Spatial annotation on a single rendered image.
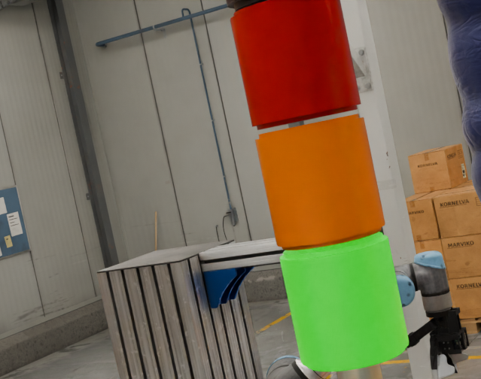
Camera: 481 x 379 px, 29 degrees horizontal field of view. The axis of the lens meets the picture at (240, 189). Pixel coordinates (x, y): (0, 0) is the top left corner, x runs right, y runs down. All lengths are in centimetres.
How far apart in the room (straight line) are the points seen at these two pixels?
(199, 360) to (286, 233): 177
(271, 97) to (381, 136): 478
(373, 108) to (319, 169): 479
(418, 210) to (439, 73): 304
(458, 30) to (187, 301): 84
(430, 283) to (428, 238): 675
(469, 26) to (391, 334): 163
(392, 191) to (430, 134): 679
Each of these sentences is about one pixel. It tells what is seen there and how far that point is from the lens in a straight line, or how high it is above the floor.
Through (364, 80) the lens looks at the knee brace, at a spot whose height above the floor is 244.
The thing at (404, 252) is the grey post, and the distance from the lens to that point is 524.
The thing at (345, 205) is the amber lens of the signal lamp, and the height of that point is 223.
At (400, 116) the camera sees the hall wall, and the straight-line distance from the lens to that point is 1208.
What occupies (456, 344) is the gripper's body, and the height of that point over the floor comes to 163.
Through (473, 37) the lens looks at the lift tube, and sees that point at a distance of 201.
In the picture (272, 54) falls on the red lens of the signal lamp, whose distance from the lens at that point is 41.
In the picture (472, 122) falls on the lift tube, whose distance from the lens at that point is 203.
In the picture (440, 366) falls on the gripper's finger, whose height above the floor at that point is 158.
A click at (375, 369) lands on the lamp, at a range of 44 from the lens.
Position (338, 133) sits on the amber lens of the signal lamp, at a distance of 41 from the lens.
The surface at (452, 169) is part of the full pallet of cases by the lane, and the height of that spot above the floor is 152.
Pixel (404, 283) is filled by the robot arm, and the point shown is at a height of 184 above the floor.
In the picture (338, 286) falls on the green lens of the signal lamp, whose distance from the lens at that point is 41.
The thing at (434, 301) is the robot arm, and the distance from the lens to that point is 253.
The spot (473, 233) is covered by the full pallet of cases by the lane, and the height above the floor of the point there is 96.
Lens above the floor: 227
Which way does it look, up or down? 3 degrees down
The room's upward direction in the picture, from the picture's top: 12 degrees counter-clockwise
